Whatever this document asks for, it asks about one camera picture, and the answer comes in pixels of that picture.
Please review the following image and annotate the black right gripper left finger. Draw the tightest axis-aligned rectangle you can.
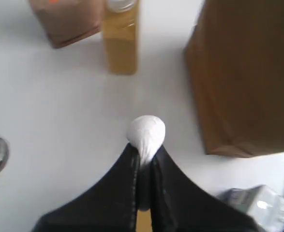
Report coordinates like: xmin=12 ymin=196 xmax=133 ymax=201
xmin=33 ymin=144 xmax=140 ymax=232

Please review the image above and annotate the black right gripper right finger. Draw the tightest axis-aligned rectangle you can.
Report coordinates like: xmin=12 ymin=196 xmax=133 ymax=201
xmin=150 ymin=146 xmax=259 ymax=232

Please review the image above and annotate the large brown paper bag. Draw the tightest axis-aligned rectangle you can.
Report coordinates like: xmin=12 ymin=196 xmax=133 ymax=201
xmin=185 ymin=0 xmax=284 ymax=158

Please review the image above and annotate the small blue white carton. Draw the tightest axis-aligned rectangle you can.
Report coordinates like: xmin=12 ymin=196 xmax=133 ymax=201
xmin=219 ymin=185 xmax=284 ymax=232

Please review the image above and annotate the yellow juice bottle white cap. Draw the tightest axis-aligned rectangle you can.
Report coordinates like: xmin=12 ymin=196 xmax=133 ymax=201
xmin=101 ymin=0 xmax=139 ymax=75

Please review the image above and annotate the brown pouch orange label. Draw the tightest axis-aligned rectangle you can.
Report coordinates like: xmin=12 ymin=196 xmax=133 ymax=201
xmin=29 ymin=0 xmax=104 ymax=48

